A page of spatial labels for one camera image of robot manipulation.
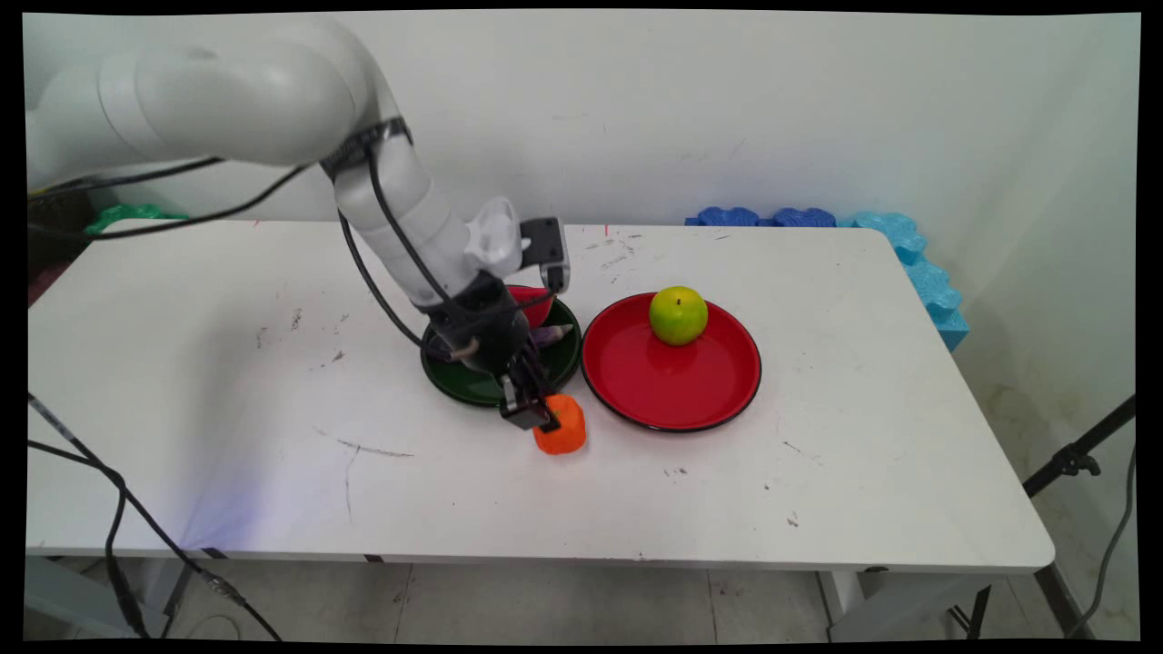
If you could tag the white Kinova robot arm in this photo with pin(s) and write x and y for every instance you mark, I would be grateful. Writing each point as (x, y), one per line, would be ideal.
(236, 100)

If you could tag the black tripod stand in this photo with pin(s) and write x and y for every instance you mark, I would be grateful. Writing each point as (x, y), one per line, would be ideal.
(1072, 459)

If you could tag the orange toy fruit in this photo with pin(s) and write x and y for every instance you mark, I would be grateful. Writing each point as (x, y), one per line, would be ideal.
(568, 431)

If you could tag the green apple toy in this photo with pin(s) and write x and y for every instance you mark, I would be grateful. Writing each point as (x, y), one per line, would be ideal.
(678, 315)

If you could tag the dark blue foam mat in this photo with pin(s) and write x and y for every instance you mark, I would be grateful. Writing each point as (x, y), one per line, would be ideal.
(803, 218)
(727, 217)

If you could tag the purple eggplant toy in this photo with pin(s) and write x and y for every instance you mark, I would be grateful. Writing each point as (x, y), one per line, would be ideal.
(552, 334)

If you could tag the red plate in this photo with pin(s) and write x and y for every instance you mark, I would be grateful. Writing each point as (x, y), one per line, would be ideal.
(668, 381)

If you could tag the dark green plate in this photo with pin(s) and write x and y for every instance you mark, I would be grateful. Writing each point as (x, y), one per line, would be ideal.
(559, 363)

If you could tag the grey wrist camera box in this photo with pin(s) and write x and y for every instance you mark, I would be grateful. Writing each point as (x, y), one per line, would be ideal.
(545, 250)

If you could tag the red watermelon slice toy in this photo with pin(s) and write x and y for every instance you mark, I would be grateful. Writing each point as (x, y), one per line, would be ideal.
(536, 304)

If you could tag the white table leg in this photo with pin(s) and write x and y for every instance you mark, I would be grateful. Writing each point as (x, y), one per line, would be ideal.
(168, 586)
(840, 595)

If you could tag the light blue foam mat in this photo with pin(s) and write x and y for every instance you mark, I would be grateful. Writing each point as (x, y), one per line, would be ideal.
(927, 282)

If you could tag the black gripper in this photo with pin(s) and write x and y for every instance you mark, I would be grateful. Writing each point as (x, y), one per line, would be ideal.
(482, 331)

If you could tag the green foam mat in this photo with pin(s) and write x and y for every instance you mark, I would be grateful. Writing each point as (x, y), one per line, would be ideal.
(127, 216)

